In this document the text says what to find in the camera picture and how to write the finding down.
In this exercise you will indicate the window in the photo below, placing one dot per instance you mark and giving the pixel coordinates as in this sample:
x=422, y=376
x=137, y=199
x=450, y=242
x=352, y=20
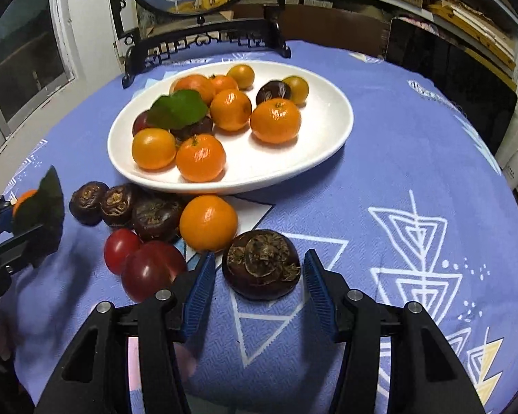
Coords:
x=21, y=51

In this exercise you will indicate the black panel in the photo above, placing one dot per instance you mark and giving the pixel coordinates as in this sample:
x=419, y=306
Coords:
x=449, y=77

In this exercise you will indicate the large single water chestnut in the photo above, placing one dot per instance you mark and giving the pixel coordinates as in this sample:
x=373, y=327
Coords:
x=261, y=263

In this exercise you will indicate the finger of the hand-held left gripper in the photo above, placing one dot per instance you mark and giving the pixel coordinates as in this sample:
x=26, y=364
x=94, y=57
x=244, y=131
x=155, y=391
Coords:
x=17, y=250
x=0, y=220

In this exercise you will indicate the blue printed tablecloth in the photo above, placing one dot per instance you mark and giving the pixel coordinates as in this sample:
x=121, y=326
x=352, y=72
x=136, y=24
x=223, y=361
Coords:
x=393, y=159

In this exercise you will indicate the pile of mandarin oranges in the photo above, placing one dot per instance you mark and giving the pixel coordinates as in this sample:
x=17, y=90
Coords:
x=275, y=120

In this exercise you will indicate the person's left hand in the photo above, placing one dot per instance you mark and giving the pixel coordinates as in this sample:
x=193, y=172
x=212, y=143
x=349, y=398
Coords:
x=0, y=345

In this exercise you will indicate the brown cardboard box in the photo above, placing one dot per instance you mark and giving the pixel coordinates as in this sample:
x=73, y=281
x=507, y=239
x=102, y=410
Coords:
x=328, y=23

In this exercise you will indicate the small red tomato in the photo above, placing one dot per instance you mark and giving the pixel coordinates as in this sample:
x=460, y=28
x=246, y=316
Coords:
x=120, y=250

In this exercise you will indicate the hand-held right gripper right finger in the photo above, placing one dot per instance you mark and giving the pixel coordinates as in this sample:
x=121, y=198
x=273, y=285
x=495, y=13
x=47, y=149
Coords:
x=319, y=297

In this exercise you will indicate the white oval plate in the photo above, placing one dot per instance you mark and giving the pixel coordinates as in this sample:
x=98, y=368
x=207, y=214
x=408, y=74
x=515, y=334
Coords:
x=285, y=159

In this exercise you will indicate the green citrus leaf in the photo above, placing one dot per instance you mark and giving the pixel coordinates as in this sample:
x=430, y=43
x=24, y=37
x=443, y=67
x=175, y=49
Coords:
x=179, y=110

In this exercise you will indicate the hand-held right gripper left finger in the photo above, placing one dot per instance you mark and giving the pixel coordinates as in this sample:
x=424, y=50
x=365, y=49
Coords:
x=198, y=293

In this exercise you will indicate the leafy small orange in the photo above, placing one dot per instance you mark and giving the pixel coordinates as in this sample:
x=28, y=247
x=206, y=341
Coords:
x=23, y=200

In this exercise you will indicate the dark red plum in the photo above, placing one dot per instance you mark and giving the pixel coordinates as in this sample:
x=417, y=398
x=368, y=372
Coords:
x=140, y=124

